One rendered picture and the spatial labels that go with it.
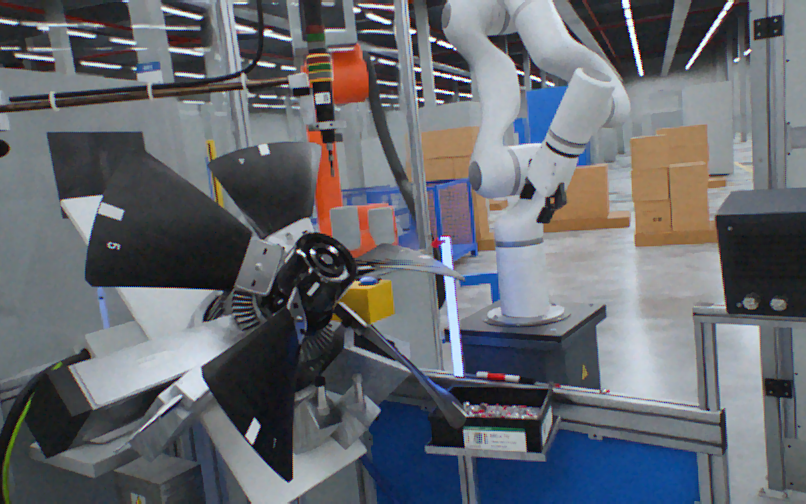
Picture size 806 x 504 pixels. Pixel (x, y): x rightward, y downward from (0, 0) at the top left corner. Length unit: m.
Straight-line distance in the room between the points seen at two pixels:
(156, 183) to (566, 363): 0.99
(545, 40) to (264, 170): 0.63
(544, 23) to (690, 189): 7.12
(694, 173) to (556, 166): 7.13
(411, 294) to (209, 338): 1.55
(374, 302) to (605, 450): 0.62
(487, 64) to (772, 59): 1.28
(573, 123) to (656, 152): 7.12
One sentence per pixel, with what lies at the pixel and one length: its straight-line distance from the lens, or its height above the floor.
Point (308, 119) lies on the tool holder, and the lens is 1.28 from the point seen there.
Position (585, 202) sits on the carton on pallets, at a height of 0.38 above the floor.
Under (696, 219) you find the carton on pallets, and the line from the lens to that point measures 8.66.
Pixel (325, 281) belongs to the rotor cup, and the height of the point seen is 1.19.
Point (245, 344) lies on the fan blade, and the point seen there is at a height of 1.15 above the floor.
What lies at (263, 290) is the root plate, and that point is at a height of 1.18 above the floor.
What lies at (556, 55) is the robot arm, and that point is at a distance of 1.55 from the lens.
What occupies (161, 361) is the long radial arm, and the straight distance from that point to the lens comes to 1.15.
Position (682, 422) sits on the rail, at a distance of 1.46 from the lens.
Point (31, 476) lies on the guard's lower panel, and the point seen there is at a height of 0.78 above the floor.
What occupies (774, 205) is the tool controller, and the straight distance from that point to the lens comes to 1.30.
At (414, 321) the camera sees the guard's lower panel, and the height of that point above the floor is 0.74.
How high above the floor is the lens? 1.39
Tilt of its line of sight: 8 degrees down
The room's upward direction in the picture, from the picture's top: 6 degrees counter-clockwise
